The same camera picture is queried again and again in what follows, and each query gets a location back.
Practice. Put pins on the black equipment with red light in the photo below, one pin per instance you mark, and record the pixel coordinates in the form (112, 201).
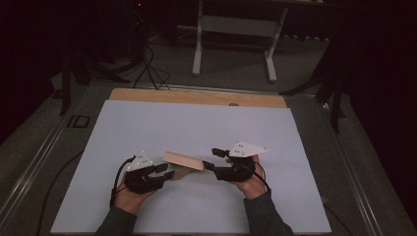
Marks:
(138, 26)

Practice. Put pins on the black metal stand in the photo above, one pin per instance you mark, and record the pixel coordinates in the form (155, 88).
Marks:
(336, 98)

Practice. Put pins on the metal floor rail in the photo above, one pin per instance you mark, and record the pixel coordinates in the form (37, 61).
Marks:
(32, 173)
(354, 177)

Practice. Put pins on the white metal table frame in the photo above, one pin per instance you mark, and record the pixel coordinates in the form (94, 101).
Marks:
(236, 26)

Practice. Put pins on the square wooden board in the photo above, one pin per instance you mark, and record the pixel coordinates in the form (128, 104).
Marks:
(183, 161)

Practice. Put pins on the person's left hand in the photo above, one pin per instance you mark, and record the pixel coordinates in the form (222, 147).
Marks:
(129, 201)

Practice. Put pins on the white table mat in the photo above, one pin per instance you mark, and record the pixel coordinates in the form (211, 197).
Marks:
(203, 124)

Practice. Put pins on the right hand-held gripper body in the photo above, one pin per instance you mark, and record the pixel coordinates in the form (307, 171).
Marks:
(236, 172)

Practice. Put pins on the black floor socket box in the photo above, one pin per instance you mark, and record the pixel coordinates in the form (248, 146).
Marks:
(78, 121)

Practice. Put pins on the metal floor strip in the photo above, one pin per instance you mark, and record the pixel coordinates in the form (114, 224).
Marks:
(213, 89)

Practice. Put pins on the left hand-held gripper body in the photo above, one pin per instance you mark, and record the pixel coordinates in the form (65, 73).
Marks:
(144, 182)

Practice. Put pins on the person's right hand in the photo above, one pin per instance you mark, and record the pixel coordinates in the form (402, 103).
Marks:
(252, 188)

